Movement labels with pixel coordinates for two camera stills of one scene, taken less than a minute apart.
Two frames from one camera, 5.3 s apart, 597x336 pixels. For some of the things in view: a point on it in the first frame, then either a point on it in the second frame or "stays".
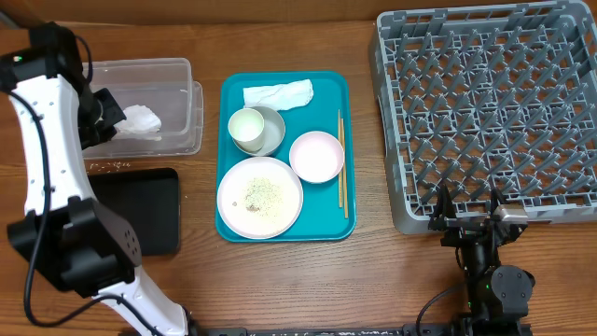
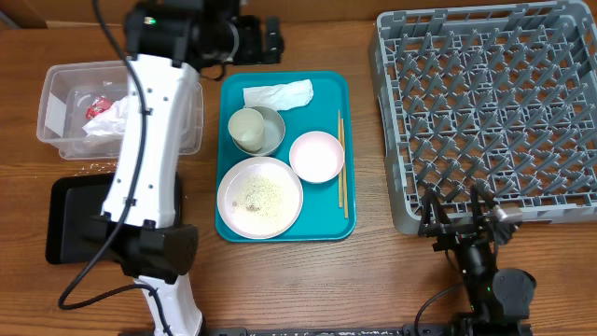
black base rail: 409,329 stays
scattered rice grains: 110,166 stays
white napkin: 281,97 stays
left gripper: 114,114 to 251,48
